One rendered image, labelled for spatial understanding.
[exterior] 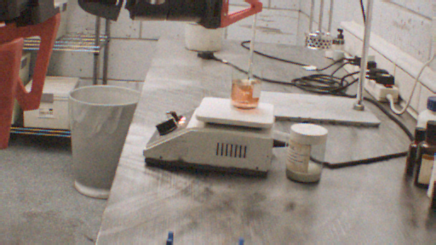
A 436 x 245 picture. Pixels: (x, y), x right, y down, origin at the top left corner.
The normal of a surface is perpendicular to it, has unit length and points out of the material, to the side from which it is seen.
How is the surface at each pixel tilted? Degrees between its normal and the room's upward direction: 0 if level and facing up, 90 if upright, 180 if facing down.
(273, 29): 90
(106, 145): 94
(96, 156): 94
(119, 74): 90
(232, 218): 0
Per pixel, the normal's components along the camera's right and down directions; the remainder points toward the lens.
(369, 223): 0.08, -0.95
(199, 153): -0.10, 0.28
